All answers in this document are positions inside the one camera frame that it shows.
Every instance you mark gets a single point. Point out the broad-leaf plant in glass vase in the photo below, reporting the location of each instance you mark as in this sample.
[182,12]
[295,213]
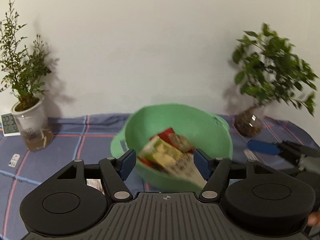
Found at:
[270,72]

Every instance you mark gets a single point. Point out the person right hand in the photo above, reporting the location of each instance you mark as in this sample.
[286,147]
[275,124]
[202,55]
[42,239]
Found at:
[314,219]

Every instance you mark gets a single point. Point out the red white snack bag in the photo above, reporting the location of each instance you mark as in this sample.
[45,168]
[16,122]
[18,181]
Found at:
[95,183]

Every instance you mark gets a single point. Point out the white plant tag right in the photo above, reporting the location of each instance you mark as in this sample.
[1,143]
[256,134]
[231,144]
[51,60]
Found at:
[250,155]

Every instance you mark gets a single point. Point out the white plant tag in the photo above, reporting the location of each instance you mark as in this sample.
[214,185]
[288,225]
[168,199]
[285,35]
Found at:
[250,155]
[14,160]

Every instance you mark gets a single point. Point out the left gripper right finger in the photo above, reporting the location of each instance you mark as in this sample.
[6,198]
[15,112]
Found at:
[215,172]

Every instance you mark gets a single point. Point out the white digital clock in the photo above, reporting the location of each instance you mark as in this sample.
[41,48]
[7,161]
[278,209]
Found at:
[9,126]

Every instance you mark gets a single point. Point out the small-leaf plant in white pot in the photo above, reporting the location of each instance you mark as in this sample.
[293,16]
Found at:
[24,68]

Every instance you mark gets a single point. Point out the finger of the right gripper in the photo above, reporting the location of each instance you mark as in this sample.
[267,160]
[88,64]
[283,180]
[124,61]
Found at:
[263,147]

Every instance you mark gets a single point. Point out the cream gold milk tea pouch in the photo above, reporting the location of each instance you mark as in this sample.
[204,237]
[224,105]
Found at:
[166,158]

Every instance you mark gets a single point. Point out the red square snack packet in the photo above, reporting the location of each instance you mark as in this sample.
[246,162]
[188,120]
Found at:
[179,142]

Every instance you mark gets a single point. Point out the white plant tag left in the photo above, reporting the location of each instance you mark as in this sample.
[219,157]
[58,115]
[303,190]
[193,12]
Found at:
[14,160]

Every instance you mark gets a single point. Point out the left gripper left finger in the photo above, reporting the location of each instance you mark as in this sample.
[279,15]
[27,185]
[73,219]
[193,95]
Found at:
[114,172]

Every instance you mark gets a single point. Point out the green plastic bowl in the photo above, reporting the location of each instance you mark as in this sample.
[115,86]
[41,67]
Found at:
[210,133]

